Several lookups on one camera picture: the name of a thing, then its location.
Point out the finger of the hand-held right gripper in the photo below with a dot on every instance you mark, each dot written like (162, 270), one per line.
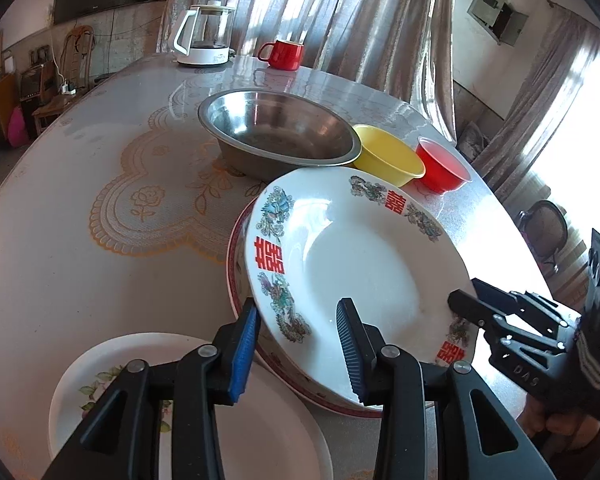
(500, 305)
(525, 352)

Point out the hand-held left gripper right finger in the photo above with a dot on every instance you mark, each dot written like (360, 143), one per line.
(349, 355)

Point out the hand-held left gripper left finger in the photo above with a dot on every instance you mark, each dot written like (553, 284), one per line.
(242, 357)

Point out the white phoenix print plate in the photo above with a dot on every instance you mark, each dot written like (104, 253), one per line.
(355, 260)

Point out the red plastic bowl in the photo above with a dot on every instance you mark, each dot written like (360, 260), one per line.
(440, 170)

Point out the person's right forearm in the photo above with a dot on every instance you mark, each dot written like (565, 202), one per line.
(594, 362)

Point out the person's right hand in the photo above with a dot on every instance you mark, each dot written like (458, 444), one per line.
(555, 425)

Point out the dark round-back chair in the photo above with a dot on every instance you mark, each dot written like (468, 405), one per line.
(545, 230)

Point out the white flower print plate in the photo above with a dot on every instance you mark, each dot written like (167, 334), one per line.
(280, 435)

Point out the red rimmed white plate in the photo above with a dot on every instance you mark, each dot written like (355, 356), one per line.
(236, 267)

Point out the lace pattern tablecloth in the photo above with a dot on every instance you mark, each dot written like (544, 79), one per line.
(105, 285)

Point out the patterned cushion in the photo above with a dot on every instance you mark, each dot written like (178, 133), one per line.
(472, 137)

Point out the beige side curtain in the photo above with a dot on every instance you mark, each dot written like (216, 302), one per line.
(545, 110)

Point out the yellow plastic bowl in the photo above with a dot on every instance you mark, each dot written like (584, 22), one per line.
(385, 155)

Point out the stainless steel basin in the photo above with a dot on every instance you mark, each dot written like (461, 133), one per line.
(280, 130)

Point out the red enamel mug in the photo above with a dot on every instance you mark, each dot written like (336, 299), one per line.
(286, 55)

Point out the white glass electric kettle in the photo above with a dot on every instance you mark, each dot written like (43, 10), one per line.
(205, 40)

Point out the white power strip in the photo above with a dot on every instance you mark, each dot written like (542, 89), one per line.
(69, 88)

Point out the pink bag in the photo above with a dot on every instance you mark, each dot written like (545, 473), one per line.
(16, 127)

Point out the grey sheer curtain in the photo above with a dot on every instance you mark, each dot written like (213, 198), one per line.
(340, 20)

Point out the wooden chair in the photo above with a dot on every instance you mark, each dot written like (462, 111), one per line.
(75, 55)

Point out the wall electrical box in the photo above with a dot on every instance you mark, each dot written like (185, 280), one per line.
(495, 7)

